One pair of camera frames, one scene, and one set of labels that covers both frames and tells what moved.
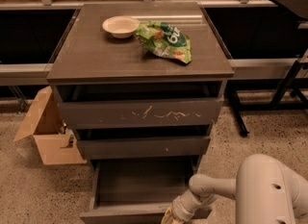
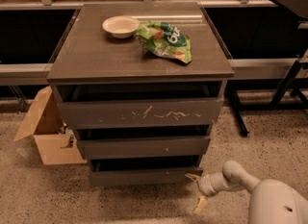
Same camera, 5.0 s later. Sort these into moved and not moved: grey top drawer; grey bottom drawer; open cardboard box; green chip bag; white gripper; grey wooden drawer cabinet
Moved: grey bottom drawer; white gripper
Not moved: grey top drawer; grey wooden drawer cabinet; open cardboard box; green chip bag
